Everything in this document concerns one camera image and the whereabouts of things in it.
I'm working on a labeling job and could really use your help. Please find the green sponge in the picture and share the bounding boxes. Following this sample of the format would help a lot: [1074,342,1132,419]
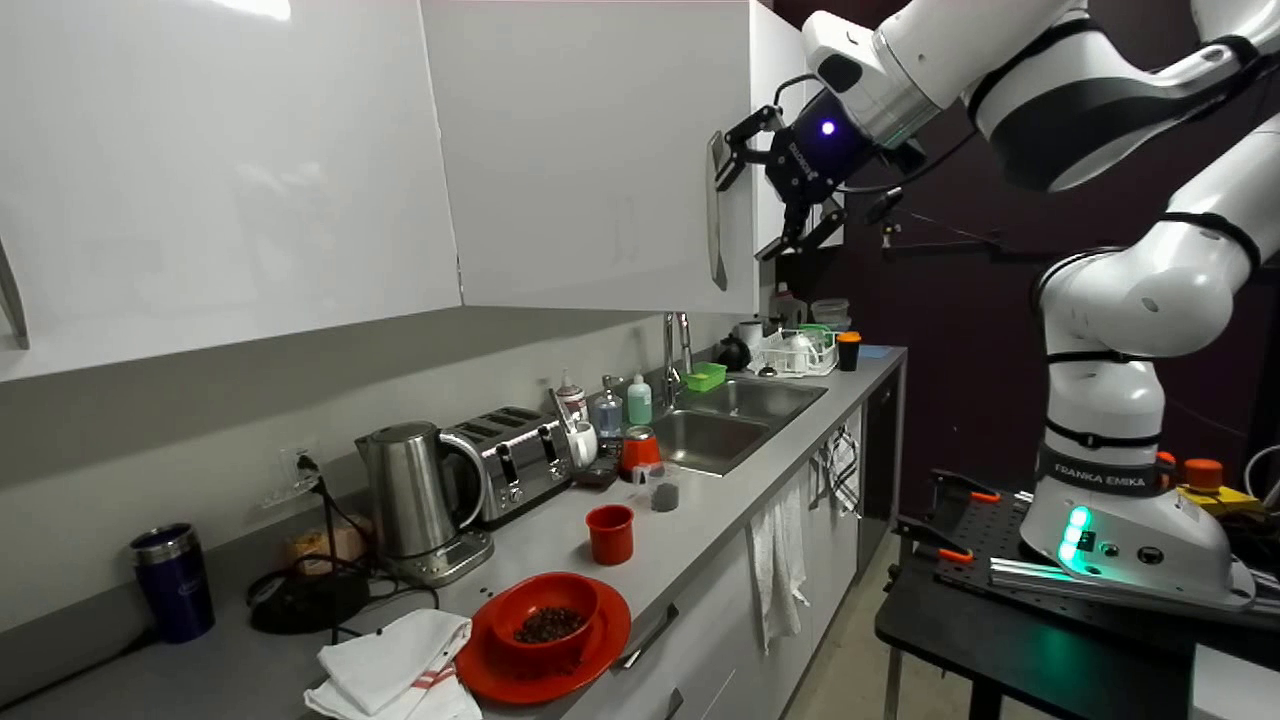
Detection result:
[680,359,731,398]

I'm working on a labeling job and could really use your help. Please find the flat metal door handle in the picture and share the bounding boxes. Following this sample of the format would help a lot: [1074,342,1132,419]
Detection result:
[0,236,32,356]

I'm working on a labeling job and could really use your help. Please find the white paper sheet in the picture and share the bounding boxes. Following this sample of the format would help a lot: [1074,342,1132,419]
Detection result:
[1190,640,1280,720]

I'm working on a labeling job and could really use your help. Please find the stainless steel electric kettle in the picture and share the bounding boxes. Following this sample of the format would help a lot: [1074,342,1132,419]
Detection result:
[354,419,500,592]

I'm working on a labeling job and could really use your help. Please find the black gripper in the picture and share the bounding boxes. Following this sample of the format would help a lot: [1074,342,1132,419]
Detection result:
[718,82,881,212]

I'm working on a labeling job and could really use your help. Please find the green soap dispenser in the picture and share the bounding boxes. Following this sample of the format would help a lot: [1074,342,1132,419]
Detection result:
[619,372,662,437]

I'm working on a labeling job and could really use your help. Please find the orange-handled clamp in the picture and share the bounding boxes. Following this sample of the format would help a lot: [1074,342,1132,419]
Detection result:
[934,467,1011,521]
[891,511,982,570]

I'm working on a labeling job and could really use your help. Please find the dark food pieces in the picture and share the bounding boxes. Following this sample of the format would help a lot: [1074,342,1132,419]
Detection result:
[516,604,594,649]

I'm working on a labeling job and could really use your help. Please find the black kettle power cable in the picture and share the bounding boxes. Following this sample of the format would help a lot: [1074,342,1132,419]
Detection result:
[298,455,403,606]

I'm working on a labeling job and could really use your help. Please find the red cup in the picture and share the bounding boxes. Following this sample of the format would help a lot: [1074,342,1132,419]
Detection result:
[583,500,641,566]

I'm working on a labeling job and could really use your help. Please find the red emergency stop button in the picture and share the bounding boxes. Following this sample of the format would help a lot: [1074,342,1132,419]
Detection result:
[1171,452,1266,521]

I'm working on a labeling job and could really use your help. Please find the grey base cabinet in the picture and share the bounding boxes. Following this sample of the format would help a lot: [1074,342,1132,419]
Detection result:
[558,351,911,720]

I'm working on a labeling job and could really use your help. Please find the white dish rack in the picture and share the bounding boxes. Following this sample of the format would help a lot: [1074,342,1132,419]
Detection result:
[746,316,840,382]

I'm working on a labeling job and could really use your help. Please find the plain white folded towel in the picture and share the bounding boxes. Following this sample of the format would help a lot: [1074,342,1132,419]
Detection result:
[318,606,475,714]

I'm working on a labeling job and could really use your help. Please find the brown round object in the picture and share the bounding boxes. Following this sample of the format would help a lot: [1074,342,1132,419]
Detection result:
[292,511,377,576]

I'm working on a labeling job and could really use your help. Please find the red-orange canister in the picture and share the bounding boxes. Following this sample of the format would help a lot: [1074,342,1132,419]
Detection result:
[616,426,669,488]

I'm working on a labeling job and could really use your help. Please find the red bowl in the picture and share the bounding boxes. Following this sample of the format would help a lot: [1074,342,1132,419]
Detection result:
[472,570,603,678]

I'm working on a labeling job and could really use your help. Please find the black round pan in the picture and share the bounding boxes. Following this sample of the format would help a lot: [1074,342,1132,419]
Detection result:
[245,554,386,640]

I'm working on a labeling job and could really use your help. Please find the wide white overhead cabinet door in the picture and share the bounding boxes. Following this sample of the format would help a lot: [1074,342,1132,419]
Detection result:
[0,0,464,388]

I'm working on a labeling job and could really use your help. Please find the black robot table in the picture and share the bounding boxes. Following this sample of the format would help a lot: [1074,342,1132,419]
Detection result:
[873,465,1280,720]

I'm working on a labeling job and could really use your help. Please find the white hanging towel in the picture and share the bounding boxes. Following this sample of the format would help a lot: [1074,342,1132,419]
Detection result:
[746,484,815,649]

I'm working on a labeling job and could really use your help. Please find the red plate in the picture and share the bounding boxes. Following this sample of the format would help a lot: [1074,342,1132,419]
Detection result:
[451,570,637,710]

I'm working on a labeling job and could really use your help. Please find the clear soap dispenser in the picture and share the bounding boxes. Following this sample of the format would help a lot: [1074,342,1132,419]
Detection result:
[594,374,629,452]

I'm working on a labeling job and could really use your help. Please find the stainless steel four-slot toaster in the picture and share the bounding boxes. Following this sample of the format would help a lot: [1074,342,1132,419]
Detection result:
[445,403,575,527]

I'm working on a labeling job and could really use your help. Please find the white wall outlet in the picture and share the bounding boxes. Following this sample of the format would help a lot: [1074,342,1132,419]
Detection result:
[279,444,331,504]

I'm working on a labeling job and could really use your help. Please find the dark blue travel mug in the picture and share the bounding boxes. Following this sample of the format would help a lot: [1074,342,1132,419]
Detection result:
[130,521,219,649]

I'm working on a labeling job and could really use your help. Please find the patterned hanging towel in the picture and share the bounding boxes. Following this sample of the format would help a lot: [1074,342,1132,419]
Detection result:
[814,416,870,522]

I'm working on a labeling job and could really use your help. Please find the white towel with red stripe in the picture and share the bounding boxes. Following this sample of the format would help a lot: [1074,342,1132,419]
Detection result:
[302,667,490,720]

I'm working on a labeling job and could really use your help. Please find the chrome sink faucet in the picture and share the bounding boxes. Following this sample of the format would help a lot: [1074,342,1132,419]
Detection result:
[662,308,700,408]

